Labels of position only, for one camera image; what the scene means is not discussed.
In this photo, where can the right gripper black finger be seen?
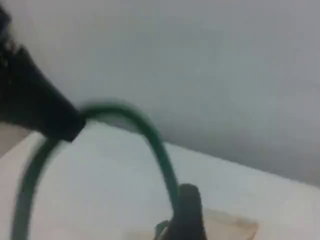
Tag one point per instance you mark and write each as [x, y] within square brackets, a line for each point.
[187, 215]

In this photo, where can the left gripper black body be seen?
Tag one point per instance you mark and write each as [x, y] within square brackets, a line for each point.
[4, 27]

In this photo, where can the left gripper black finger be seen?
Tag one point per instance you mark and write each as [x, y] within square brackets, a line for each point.
[37, 100]

